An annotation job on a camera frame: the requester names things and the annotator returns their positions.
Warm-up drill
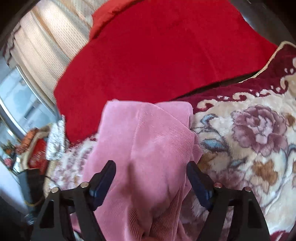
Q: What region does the pink corduroy jacket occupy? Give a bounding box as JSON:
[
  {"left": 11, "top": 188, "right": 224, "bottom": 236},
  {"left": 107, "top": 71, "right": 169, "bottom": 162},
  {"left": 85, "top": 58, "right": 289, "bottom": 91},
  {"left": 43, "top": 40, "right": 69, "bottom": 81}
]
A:
[{"left": 82, "top": 100, "right": 202, "bottom": 240}]

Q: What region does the red cushion with beige trim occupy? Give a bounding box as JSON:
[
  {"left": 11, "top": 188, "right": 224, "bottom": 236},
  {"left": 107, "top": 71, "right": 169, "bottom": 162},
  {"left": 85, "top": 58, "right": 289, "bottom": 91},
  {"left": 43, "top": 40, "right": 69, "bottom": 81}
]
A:
[{"left": 18, "top": 125, "right": 51, "bottom": 175}]

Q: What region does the white speckled cloth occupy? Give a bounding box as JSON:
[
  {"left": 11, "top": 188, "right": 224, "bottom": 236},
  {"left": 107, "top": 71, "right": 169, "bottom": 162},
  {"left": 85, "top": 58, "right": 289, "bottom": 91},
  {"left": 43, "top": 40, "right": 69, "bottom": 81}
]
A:
[{"left": 46, "top": 115, "right": 67, "bottom": 161}]

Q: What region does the orange patterned cloth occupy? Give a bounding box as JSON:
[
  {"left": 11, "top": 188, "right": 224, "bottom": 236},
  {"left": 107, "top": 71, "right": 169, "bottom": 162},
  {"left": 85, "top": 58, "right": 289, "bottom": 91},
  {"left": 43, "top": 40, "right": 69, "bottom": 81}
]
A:
[{"left": 21, "top": 128, "right": 39, "bottom": 149}]

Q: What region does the white wardrobe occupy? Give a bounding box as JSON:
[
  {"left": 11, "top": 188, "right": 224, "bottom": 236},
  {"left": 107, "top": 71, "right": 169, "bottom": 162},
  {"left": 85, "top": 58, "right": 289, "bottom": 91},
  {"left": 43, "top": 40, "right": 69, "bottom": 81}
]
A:
[{"left": 1, "top": 57, "right": 57, "bottom": 139}]

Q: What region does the beige curtain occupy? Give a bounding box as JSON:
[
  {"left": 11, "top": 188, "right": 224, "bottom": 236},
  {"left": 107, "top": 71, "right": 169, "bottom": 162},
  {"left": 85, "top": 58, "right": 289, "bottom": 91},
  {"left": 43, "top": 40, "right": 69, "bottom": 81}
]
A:
[{"left": 4, "top": 0, "right": 105, "bottom": 106}]

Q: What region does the red blanket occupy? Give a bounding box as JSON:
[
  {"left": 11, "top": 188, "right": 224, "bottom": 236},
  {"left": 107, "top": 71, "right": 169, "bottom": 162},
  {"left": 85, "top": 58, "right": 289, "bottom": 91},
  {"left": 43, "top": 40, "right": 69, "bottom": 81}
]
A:
[{"left": 54, "top": 0, "right": 276, "bottom": 143}]

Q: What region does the red pillow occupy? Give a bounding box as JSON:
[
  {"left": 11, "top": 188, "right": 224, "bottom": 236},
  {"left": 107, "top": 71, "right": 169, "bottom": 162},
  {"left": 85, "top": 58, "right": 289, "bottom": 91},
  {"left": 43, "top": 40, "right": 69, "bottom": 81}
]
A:
[{"left": 89, "top": 0, "right": 139, "bottom": 41}]

